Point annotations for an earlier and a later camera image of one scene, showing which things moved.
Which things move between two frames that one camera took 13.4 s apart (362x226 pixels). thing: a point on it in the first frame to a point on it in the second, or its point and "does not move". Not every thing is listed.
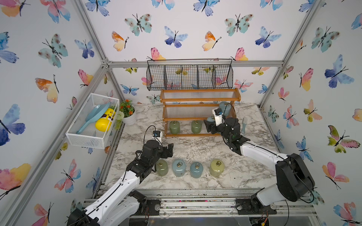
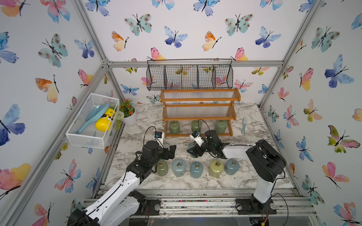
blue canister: x=211 y=118 to x=232 y=165
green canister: x=161 y=167 does not move
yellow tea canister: x=216 y=167 does not move
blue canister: x=223 y=105 to x=191 y=145
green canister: x=196 y=126 does not move
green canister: x=174 y=127 does not move
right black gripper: x=209 y=125 to x=193 y=149
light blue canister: x=178 y=167 does not move
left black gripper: x=164 y=154 does not move
